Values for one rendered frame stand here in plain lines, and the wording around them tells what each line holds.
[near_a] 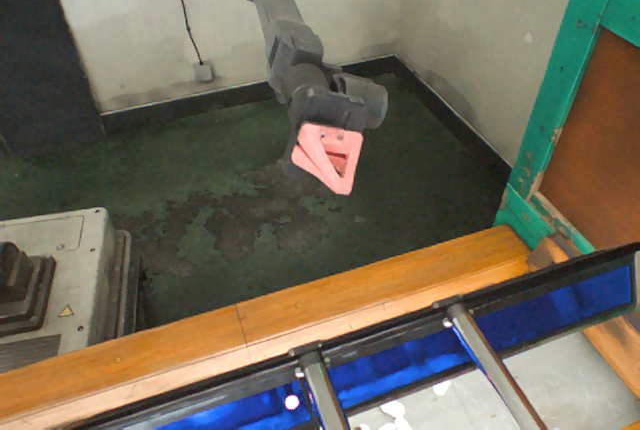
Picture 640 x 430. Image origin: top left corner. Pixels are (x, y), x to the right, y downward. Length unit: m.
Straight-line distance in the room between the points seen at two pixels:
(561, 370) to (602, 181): 0.32
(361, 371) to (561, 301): 0.23
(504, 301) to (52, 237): 1.31
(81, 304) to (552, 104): 1.15
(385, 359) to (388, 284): 0.46
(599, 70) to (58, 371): 0.98
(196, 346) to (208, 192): 1.45
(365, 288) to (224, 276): 1.08
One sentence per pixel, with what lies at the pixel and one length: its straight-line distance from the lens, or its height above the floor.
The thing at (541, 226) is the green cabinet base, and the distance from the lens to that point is 1.05.
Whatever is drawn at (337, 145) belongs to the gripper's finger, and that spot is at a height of 1.21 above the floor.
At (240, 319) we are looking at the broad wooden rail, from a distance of 0.92.
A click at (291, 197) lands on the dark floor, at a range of 2.22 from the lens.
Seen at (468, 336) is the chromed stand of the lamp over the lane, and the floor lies 1.12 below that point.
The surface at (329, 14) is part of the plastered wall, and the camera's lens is 2.77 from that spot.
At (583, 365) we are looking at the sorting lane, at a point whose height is 0.74.
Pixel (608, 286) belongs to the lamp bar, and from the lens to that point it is 0.64.
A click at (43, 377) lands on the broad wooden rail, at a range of 0.97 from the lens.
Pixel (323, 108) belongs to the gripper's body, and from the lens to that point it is 0.54.
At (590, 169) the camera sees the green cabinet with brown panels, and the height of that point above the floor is 0.99.
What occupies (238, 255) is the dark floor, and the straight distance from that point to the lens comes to 2.02.
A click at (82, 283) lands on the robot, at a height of 0.47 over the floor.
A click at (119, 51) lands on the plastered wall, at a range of 2.59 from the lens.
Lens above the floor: 1.53
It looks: 44 degrees down
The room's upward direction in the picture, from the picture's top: straight up
